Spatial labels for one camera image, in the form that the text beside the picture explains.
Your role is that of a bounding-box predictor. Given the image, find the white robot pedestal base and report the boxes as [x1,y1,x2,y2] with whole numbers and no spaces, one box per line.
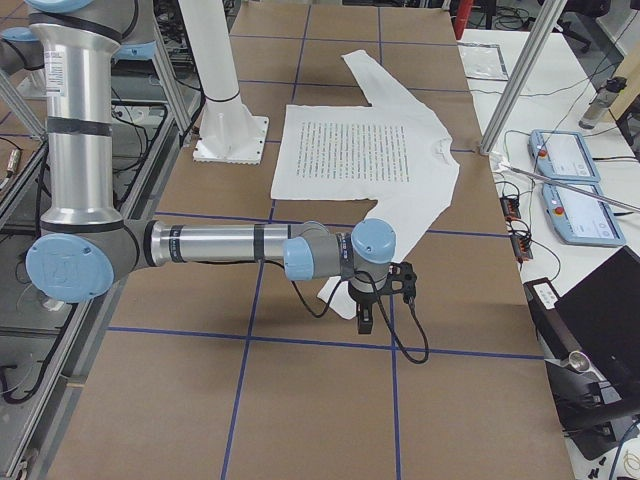
[179,0,269,165]

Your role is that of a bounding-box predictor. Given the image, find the black laptop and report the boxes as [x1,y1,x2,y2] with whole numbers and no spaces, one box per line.
[555,246,639,392]

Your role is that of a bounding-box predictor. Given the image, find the grey water bottle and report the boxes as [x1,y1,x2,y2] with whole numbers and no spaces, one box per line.
[578,76,627,130]

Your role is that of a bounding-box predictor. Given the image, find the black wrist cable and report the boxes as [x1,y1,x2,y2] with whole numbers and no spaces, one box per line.
[289,272,431,365]

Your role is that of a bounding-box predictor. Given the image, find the upper blue teach pendant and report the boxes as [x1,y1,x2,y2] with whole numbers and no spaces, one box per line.
[529,129,601,183]

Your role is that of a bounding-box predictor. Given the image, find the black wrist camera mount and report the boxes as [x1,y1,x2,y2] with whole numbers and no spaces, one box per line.
[387,261,417,306]

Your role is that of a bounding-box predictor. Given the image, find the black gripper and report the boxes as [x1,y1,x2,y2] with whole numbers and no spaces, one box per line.
[348,283,378,334]

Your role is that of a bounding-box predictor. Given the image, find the lower blue teach pendant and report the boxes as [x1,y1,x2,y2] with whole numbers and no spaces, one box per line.
[542,184,626,247]

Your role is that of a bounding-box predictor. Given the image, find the lower orange circuit board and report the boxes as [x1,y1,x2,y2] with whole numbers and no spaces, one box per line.
[510,232,533,264]

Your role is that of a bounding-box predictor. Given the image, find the aluminium side frame rack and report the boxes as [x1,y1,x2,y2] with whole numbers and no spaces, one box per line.
[0,29,201,480]

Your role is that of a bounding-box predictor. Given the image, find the blue teach pendant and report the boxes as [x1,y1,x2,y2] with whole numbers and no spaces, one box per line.
[529,129,601,183]
[542,184,626,247]

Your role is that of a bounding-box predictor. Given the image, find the clear plastic bag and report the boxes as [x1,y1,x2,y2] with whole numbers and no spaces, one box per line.
[458,42,509,81]

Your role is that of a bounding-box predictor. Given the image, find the white long-sleeve printed shirt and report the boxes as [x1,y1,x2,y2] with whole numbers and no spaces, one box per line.
[270,49,461,322]

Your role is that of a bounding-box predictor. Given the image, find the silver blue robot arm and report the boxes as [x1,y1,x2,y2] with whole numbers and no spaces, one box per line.
[21,1,400,334]

